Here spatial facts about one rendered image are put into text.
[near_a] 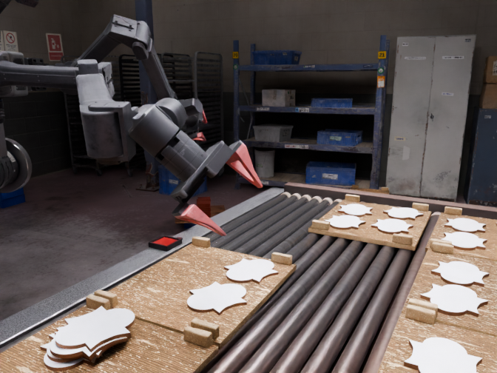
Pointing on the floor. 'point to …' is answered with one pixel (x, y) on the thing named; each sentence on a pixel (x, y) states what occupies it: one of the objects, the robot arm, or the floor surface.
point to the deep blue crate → (166, 183)
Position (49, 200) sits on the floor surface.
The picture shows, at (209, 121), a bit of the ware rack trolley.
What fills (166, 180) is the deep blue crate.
